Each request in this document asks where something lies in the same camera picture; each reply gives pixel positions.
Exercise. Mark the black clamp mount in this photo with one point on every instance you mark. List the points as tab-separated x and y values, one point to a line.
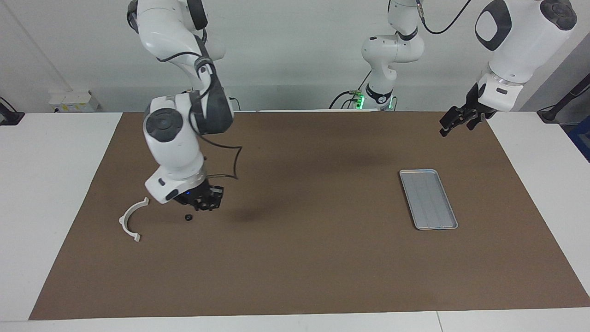
9	117

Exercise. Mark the white curved plastic bracket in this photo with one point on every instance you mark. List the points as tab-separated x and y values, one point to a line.
126	216

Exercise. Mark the white box with yellow labels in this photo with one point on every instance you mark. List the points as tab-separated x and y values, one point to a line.
69	103

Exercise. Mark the silver metal tray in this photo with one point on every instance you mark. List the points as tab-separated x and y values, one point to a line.
428	199

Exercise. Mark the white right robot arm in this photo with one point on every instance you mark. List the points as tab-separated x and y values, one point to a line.
173	143

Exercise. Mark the brown table mat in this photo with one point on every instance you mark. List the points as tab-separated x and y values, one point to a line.
299	258

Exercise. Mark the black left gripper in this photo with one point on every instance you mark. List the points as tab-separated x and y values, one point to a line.
472	108

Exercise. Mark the blue bin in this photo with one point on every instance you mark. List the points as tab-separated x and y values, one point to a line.
581	143

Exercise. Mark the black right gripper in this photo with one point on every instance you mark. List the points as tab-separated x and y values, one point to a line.
193	193

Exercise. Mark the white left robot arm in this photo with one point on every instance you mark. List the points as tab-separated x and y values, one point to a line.
525	41

